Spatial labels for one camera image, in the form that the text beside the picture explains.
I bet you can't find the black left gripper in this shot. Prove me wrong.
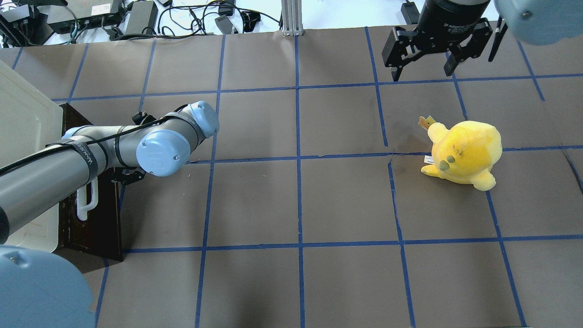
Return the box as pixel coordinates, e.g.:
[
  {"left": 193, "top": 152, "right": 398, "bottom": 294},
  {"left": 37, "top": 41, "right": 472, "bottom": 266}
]
[{"left": 110, "top": 112, "right": 156, "bottom": 185}]

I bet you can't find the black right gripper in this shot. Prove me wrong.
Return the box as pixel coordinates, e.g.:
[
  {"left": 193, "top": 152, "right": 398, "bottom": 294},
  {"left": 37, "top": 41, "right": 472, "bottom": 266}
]
[{"left": 382, "top": 0, "right": 493, "bottom": 82}]

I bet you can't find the dark wooden drawer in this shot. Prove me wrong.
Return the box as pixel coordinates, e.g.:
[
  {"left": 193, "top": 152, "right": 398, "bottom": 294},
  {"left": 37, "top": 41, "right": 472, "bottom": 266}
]
[{"left": 53, "top": 169, "right": 123, "bottom": 273}]

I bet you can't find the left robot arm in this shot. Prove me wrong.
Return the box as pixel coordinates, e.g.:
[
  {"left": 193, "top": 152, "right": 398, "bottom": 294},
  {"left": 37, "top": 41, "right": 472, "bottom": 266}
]
[{"left": 0, "top": 101, "right": 220, "bottom": 328}]

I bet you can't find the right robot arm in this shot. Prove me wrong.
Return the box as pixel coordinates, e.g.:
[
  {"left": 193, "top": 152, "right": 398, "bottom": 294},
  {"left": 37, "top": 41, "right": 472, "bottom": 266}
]
[{"left": 382, "top": 0, "right": 582, "bottom": 82}]

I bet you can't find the yellow plush dinosaur toy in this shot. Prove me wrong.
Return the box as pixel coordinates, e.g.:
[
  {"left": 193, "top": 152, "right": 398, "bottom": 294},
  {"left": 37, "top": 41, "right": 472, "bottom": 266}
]
[{"left": 418, "top": 116, "right": 503, "bottom": 191}]

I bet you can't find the cream plastic storage box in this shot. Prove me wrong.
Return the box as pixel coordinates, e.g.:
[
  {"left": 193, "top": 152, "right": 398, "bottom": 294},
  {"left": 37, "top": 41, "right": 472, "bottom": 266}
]
[{"left": 0, "top": 62, "right": 64, "bottom": 253}]

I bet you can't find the black power adapter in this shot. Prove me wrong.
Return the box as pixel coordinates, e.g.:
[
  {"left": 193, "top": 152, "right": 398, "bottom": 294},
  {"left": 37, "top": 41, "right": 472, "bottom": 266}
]
[{"left": 124, "top": 0, "right": 158, "bottom": 35}]

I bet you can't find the aluminium frame post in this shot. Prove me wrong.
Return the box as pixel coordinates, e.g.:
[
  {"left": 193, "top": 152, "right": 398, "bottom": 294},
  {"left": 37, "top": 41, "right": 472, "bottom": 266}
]
[{"left": 281, "top": 0, "right": 304, "bottom": 36}]

